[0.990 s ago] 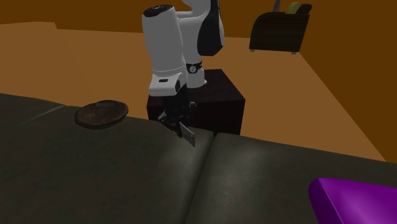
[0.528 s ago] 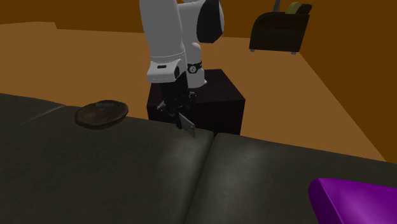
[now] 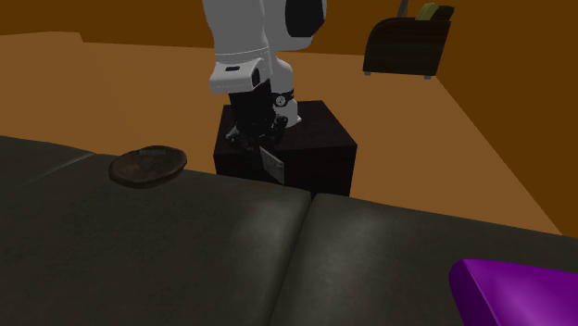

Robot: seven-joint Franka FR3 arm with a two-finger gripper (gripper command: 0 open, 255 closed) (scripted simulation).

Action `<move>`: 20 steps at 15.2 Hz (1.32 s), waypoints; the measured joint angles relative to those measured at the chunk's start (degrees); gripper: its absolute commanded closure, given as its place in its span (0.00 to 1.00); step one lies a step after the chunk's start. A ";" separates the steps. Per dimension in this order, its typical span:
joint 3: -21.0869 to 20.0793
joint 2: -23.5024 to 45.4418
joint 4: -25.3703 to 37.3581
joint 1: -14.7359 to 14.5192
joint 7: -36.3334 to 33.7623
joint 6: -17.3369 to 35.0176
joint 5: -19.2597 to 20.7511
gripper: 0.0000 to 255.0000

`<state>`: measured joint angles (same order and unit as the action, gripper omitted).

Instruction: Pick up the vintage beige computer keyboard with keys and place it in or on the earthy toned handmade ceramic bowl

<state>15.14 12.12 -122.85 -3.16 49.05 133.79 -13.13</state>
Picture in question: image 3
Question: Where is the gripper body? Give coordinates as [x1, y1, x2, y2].
[227, 80, 278, 134]

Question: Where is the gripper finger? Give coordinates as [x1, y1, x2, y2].
[250, 115, 290, 186]
[225, 121, 253, 151]

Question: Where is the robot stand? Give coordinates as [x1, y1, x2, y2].
[212, 100, 358, 198]

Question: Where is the brown wooden bowl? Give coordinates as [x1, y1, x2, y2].
[107, 144, 189, 190]

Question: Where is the dark grey sofa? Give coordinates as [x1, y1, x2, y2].
[0, 135, 578, 326]

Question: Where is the black armchair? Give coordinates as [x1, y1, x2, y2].
[362, 2, 456, 81]

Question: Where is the purple cushion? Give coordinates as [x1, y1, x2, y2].
[447, 258, 578, 326]

